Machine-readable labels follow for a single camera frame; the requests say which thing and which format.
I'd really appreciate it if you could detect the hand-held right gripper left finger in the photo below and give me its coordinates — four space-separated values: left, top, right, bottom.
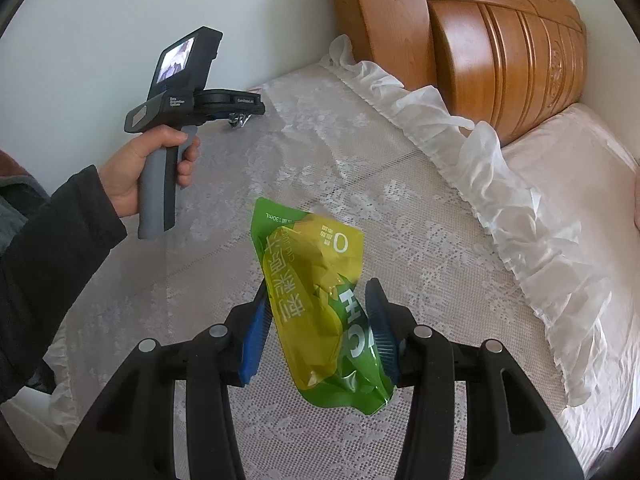
55 277 273 480

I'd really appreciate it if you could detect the person's left hand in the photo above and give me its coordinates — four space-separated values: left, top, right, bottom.
97 125 202 219

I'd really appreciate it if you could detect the person's left forearm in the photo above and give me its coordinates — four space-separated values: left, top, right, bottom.
0 165 129 404

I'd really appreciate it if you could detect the green yellow drink pouch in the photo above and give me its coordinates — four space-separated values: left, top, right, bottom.
250 197 396 416

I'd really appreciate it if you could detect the wooden headboard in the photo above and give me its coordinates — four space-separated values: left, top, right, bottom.
325 0 589 147

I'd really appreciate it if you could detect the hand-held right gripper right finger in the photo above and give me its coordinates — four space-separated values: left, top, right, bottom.
364 277 586 480

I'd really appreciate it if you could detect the white lace blanket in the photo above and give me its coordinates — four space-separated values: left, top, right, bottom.
42 35 617 480

